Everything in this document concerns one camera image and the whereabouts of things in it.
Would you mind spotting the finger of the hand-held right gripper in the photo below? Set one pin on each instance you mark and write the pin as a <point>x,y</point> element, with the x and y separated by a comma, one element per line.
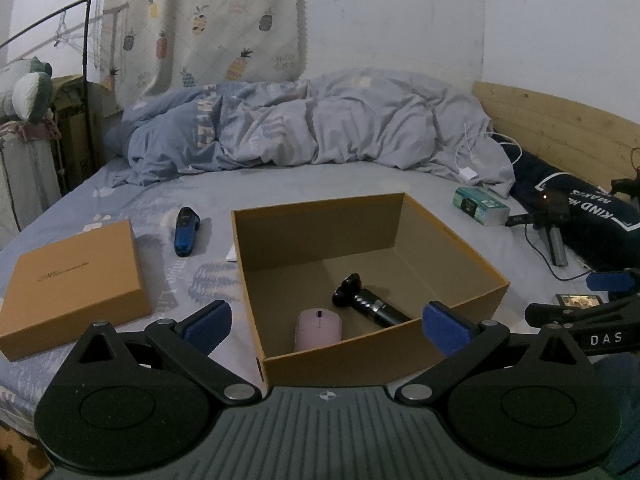
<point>607,281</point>
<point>607,337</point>

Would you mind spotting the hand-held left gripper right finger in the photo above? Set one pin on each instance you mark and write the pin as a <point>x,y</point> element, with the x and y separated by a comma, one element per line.
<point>447,330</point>

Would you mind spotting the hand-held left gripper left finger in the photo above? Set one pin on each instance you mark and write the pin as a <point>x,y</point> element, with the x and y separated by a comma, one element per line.
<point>207,322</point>

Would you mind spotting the blue electric shaver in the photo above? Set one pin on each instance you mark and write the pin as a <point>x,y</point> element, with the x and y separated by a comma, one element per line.
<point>186,232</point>

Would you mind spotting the green small carton box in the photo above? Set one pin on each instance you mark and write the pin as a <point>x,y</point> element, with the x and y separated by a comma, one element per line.
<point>480,206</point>

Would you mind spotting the brown cardboard box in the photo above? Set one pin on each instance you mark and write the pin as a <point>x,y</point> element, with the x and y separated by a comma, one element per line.
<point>310,240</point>

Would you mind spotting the small black screen device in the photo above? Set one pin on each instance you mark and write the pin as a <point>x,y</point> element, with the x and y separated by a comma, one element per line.
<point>577,301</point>

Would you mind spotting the navy printed pillow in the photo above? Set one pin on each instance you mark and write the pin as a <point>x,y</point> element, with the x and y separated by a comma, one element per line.
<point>595,210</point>

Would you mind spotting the white paper card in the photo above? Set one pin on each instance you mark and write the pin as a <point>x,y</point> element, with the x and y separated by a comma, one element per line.
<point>231,254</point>

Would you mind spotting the black tripod device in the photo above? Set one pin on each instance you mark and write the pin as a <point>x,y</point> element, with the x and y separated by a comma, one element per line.
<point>550,217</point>

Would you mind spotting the pink computer mouse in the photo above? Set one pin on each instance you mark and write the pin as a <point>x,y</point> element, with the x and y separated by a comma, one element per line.
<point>319,329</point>

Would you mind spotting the printed grey bed sheet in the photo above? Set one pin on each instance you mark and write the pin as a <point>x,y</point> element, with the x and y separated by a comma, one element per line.
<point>150,200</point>

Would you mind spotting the brown cardboard box lid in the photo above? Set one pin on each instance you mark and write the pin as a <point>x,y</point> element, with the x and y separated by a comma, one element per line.
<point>75,285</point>

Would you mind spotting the white charger plug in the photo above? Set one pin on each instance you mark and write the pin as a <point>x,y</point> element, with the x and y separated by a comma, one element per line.
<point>469,175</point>

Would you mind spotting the wooden headboard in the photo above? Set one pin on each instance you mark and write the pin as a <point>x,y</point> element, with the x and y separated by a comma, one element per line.
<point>555,125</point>

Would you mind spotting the blue-grey duvet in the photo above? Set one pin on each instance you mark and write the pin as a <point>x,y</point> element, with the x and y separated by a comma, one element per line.
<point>310,125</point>

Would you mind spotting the grey fabric storage cover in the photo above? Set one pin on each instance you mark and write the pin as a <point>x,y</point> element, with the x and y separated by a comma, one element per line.
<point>25,180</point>

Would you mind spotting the stacked brown cardboard boxes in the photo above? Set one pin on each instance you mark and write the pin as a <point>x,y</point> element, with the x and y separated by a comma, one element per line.
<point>75,125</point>

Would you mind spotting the black metal clothes rack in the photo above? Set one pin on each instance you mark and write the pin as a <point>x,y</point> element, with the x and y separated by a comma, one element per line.
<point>87,60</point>

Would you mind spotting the green and white plush toy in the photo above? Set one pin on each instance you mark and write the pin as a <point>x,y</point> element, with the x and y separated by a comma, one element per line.
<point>25,90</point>

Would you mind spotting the pineapple print curtain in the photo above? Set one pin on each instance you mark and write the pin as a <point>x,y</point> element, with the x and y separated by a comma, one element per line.
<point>200,20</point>

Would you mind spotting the white clothes hanger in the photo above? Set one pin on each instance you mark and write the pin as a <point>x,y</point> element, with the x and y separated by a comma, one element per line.
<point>67,35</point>

